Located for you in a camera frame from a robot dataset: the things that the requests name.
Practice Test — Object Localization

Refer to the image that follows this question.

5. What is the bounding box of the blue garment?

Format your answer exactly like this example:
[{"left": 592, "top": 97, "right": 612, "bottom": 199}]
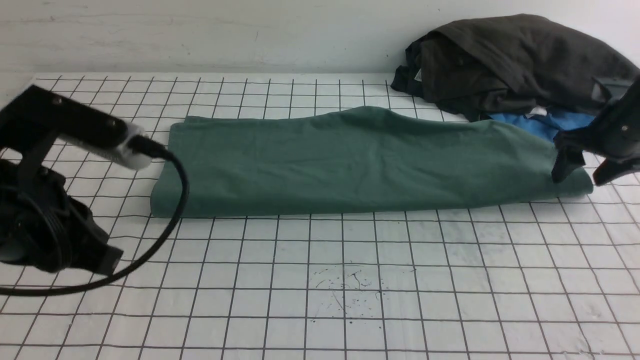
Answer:
[{"left": 489, "top": 109, "right": 595, "bottom": 142}]

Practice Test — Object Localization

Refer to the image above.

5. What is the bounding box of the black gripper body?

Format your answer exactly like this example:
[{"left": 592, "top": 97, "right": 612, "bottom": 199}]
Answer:
[{"left": 0, "top": 160, "right": 124, "bottom": 276}]

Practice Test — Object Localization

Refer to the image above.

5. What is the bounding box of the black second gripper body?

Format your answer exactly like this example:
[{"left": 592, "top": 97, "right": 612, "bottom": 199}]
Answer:
[{"left": 590, "top": 77, "right": 640, "bottom": 166}]

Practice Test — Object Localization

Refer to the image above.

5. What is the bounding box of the black camera cable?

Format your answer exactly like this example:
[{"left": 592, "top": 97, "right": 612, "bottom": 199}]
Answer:
[{"left": 0, "top": 135, "right": 191, "bottom": 297}]

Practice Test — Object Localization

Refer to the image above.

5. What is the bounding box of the dark grey-brown garment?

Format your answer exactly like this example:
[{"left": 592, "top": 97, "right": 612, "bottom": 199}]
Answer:
[{"left": 391, "top": 14, "right": 639, "bottom": 122}]

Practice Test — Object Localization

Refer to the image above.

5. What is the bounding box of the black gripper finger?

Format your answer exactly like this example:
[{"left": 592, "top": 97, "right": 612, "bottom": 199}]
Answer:
[
  {"left": 592, "top": 157, "right": 640, "bottom": 187},
  {"left": 551, "top": 127, "right": 607, "bottom": 183}
]

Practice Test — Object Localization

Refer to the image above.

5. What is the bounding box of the green long-sleeve top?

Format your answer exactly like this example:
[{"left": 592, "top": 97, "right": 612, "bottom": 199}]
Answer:
[{"left": 167, "top": 106, "right": 594, "bottom": 218}]

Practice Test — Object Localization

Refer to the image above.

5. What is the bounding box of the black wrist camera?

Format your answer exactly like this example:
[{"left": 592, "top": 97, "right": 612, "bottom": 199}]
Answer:
[{"left": 0, "top": 85, "right": 165, "bottom": 171}]

